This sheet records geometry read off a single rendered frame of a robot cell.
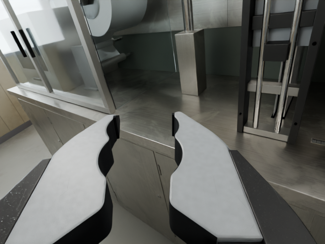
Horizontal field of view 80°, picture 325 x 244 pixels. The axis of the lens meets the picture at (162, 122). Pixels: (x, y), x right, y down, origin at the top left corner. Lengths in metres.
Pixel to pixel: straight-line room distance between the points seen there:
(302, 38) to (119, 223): 1.48
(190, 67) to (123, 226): 1.19
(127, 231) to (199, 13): 1.41
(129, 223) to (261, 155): 1.18
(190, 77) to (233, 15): 0.34
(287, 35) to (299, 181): 0.34
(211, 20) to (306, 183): 0.82
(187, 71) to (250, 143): 0.43
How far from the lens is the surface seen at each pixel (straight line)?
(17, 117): 3.57
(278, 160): 0.60
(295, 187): 0.55
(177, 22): 1.19
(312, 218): 0.64
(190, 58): 0.87
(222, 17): 1.07
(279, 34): 0.58
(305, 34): 0.57
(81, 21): 0.83
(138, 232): 1.54
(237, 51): 1.08
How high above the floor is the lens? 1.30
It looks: 31 degrees down
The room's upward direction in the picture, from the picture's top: 11 degrees counter-clockwise
